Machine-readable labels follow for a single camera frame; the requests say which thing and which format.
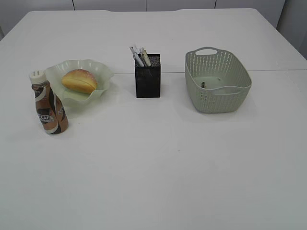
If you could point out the blue grey pen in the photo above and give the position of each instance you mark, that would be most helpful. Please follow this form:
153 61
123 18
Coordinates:
138 60

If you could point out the brown coffee bottle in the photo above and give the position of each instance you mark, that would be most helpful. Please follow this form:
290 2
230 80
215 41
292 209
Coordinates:
48 106

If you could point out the bread roll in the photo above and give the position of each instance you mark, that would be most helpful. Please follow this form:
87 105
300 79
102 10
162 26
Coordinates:
80 80

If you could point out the clear plastic ruler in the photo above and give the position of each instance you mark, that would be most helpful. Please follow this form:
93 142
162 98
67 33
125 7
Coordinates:
134 50

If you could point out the black pen holder box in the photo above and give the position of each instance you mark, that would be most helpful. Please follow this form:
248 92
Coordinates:
148 79

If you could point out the pale green wavy plate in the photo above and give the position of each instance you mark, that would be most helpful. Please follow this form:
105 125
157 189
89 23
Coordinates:
71 98

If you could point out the light green woven basket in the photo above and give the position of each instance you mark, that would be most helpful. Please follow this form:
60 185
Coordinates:
226 79

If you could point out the cream white pen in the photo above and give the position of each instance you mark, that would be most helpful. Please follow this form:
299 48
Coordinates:
145 57

